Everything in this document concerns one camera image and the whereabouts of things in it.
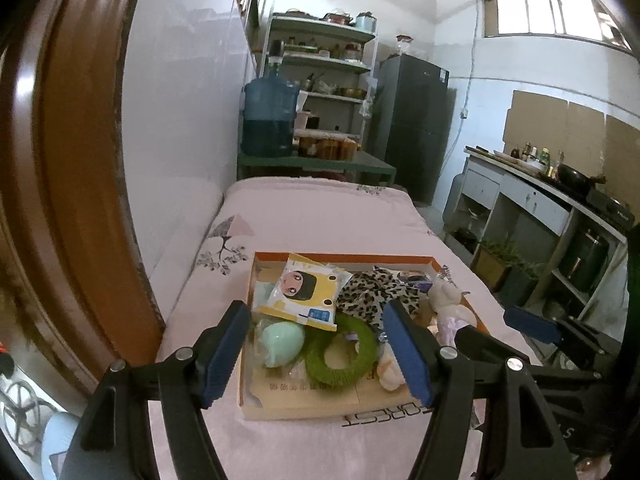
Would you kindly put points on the orange rimmed cardboard box tray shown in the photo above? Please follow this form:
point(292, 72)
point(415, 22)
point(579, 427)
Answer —
point(300, 402)

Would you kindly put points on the mint green squishy egg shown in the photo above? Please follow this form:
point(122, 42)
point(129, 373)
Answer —
point(280, 345)

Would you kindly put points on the light blue plastic object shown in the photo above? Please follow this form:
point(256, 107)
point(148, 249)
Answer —
point(57, 445)

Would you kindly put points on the brown wooden door frame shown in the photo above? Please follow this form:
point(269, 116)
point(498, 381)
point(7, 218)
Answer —
point(65, 160)

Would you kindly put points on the cardboard wall sheets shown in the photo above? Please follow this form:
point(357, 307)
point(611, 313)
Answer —
point(550, 120)

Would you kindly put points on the window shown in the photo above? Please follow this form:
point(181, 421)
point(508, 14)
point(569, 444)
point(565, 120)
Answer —
point(545, 5)

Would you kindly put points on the dark green cooking pot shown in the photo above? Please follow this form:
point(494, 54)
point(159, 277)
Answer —
point(582, 260)

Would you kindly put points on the grey kitchen counter cabinet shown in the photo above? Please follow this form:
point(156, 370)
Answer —
point(530, 200)

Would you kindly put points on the cartoon face tissue pack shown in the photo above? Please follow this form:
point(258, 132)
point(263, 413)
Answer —
point(305, 290)

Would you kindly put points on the dark refrigerator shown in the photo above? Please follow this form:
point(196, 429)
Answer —
point(410, 130)

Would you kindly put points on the white plush unicorn pink dress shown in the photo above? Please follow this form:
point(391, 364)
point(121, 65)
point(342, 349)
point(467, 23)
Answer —
point(447, 305)

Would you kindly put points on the potted green plants crate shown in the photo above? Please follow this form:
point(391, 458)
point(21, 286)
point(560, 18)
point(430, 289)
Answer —
point(500, 265)

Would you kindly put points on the cluster of condiment bottles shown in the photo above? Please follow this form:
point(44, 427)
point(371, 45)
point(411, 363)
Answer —
point(537, 159)

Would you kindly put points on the grey gas cylinder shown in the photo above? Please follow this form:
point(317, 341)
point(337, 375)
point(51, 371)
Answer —
point(454, 205)

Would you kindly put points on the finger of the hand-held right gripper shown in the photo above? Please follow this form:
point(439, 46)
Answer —
point(532, 324)
point(495, 344)

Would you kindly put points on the white storage shelf with jars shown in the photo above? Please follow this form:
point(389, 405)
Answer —
point(325, 60)

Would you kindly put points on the purple hair accessory packet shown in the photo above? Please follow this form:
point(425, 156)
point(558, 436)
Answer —
point(417, 281)

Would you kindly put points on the blue water jug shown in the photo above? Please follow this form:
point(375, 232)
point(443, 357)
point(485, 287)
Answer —
point(267, 120)

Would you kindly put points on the wooden cutting board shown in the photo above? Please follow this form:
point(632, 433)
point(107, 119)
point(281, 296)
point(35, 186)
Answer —
point(500, 156)

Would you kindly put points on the row of amber jars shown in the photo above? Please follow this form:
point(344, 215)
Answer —
point(327, 147)

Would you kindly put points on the leopard print cloth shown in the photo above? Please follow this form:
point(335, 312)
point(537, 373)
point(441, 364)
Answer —
point(370, 297)

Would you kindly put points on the black wok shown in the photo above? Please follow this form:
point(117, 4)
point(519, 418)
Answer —
point(572, 175)

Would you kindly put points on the black gas stove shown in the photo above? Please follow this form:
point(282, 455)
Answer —
point(610, 207)

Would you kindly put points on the glass jar on refrigerator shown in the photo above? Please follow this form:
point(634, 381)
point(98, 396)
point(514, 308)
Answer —
point(404, 45)

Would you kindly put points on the dark green table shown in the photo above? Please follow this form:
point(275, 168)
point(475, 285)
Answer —
point(350, 164)

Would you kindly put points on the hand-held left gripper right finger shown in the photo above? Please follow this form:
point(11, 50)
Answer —
point(407, 350)

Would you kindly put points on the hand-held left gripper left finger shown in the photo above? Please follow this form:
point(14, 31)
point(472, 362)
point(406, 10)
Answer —
point(225, 355)

